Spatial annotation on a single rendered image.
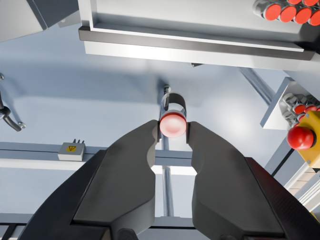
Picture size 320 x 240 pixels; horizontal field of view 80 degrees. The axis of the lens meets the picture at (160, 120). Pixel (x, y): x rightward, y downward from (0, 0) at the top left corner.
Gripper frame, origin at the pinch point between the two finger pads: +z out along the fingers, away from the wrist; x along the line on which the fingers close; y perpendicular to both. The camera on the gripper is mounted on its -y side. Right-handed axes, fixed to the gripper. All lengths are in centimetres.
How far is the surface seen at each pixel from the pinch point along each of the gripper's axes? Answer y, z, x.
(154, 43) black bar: -2.8, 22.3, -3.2
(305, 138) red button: 10.1, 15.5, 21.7
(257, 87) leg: 17, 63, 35
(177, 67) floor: 22, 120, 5
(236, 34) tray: -4.4, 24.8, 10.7
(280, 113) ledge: 12.1, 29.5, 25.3
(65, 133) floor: 82, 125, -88
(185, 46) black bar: -2.4, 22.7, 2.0
